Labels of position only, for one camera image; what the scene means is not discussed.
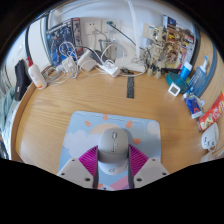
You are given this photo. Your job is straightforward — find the teal round dish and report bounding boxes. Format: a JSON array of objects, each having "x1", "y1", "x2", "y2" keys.
[{"x1": 165, "y1": 72, "x2": 190, "y2": 95}]

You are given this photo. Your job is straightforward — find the small white cube clock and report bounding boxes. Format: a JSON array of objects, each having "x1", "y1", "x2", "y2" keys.
[{"x1": 167, "y1": 82, "x2": 181, "y2": 97}]

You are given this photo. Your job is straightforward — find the white red-capped lotion bottle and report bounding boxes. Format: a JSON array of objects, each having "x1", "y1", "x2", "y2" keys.
[{"x1": 25, "y1": 56, "x2": 48, "y2": 91}]

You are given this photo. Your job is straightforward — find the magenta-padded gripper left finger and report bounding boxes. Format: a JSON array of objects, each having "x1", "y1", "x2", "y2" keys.
[{"x1": 57, "y1": 144, "x2": 100, "y2": 190}]

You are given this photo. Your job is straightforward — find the blue tissue packet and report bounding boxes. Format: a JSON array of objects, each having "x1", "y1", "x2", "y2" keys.
[{"x1": 182, "y1": 92, "x2": 204, "y2": 120}]

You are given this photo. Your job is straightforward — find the blue robot-print box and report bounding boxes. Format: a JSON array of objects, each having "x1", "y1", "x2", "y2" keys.
[{"x1": 45, "y1": 17, "x2": 84, "y2": 68}]

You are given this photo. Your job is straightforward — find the colourful printed poster box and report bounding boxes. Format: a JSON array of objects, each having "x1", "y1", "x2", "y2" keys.
[{"x1": 162, "y1": 14, "x2": 196, "y2": 73}]

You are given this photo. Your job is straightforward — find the red chip can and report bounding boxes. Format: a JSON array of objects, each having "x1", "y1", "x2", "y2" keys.
[{"x1": 197, "y1": 91, "x2": 224, "y2": 132}]

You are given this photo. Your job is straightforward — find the light blue sun-print mouse pad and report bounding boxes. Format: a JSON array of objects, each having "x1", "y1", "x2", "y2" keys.
[{"x1": 58, "y1": 110, "x2": 162, "y2": 191}]

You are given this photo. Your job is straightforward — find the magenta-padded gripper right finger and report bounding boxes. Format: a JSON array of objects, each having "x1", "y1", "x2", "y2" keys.
[{"x1": 127, "y1": 143, "x2": 170, "y2": 190}]

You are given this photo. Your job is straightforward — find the white desk lamp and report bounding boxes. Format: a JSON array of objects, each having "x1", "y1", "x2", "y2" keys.
[{"x1": 123, "y1": 0, "x2": 148, "y2": 73}]

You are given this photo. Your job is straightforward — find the white power adapter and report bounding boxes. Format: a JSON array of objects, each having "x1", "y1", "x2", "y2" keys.
[{"x1": 77, "y1": 49, "x2": 97, "y2": 72}]

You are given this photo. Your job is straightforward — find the white power strip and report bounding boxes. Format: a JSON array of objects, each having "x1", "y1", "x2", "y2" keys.
[{"x1": 100, "y1": 59, "x2": 122, "y2": 78}]

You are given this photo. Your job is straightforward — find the white mug with drawn face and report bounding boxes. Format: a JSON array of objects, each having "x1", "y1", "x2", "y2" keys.
[{"x1": 200, "y1": 121, "x2": 220, "y2": 150}]

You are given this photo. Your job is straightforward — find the bed with teal blanket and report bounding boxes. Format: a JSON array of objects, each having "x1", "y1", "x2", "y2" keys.
[{"x1": 0, "y1": 86, "x2": 18, "y2": 148}]

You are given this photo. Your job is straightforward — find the tan robot model figure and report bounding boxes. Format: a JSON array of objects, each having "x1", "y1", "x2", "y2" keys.
[{"x1": 146, "y1": 25, "x2": 168, "y2": 79}]

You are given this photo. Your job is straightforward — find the white grey computer mouse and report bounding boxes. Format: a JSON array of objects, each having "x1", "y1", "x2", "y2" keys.
[{"x1": 97, "y1": 128, "x2": 130, "y2": 176}]

